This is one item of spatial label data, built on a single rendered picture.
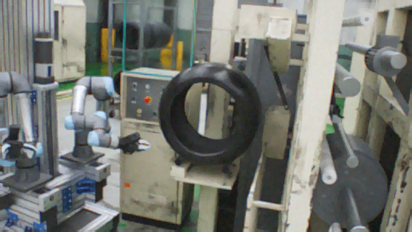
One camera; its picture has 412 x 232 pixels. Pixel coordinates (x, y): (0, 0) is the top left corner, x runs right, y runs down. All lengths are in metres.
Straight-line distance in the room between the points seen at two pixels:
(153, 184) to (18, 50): 1.42
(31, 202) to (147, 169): 1.01
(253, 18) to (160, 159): 1.59
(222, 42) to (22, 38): 1.20
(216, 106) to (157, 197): 1.04
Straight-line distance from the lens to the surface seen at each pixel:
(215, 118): 2.38
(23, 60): 2.41
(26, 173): 2.34
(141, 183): 3.04
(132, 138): 2.01
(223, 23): 2.30
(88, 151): 2.67
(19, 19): 2.40
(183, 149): 2.07
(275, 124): 2.26
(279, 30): 1.54
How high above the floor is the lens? 1.70
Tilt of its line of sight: 14 degrees down
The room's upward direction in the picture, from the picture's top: 5 degrees clockwise
